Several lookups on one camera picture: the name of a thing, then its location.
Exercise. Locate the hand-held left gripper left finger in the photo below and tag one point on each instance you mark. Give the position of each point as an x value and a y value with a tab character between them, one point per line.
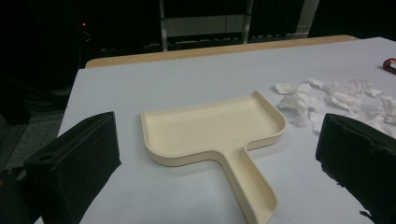
77	168

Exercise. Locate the cream plastic dustpan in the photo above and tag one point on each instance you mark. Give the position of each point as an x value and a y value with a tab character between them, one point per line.
214	130

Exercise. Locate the white metal stand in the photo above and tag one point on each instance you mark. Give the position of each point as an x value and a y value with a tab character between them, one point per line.
205	26

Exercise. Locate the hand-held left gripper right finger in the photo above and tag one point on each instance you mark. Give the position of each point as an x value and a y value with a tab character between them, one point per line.
361	161

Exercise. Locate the dark device with red light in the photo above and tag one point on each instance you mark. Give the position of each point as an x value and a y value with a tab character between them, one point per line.
84	24

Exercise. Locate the cream brush with red tip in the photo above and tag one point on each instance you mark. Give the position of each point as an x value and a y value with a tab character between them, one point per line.
390	66

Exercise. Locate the wooden table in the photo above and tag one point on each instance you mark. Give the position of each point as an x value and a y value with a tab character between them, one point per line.
193	53

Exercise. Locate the pile of torn white tissue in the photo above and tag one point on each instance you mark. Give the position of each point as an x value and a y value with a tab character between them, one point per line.
314	101

